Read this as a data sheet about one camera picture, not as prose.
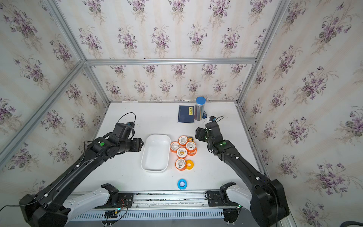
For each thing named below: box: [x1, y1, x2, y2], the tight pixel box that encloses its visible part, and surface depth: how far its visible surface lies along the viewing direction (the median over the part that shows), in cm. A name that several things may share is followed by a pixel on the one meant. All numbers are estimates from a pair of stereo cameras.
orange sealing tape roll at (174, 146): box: [169, 140, 181, 153], surface depth 94 cm
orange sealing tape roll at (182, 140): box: [177, 135, 189, 148], surface depth 95 cm
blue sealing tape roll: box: [177, 178, 188, 191], surface depth 80 cm
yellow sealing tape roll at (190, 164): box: [186, 159, 195, 171], surface depth 87 cm
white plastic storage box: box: [140, 133, 171, 173], surface depth 92 cm
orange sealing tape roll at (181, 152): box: [176, 147, 188, 159], surface depth 90 cm
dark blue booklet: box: [177, 105, 195, 124], surface depth 113 cm
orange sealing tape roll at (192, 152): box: [187, 147, 198, 157], surface depth 90 cm
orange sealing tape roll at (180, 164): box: [174, 157, 188, 172], surface depth 85 cm
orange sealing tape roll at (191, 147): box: [185, 140, 197, 157], surface depth 90 cm
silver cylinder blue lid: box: [194, 96, 207, 121], surface depth 100 cm
